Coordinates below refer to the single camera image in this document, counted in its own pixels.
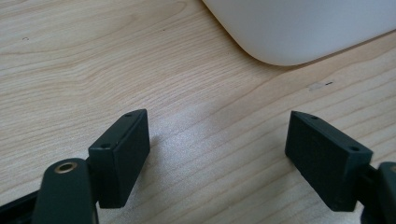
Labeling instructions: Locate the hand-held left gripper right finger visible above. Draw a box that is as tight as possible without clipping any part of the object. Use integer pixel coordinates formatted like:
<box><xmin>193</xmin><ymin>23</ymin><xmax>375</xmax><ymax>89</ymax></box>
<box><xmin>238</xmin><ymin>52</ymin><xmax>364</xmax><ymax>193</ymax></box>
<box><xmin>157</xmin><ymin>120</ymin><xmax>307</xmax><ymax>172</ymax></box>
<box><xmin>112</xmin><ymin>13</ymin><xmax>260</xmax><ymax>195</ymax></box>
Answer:
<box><xmin>284</xmin><ymin>110</ymin><xmax>374</xmax><ymax>213</ymax></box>

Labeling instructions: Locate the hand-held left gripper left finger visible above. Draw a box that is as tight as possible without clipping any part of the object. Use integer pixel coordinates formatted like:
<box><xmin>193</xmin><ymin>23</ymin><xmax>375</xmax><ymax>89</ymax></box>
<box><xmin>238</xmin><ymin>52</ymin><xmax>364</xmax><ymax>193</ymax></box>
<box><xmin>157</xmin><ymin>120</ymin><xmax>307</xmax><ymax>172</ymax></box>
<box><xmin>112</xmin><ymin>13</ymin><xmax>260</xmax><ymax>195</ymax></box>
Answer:
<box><xmin>88</xmin><ymin>108</ymin><xmax>151</xmax><ymax>209</ymax></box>

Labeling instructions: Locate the white plastic tray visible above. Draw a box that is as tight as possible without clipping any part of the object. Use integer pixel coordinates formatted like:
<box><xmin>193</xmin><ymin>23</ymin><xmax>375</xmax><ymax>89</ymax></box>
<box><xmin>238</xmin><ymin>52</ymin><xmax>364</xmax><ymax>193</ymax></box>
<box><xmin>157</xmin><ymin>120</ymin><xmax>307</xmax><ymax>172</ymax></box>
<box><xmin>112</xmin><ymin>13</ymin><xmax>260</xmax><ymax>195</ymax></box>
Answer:
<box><xmin>201</xmin><ymin>0</ymin><xmax>396</xmax><ymax>67</ymax></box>

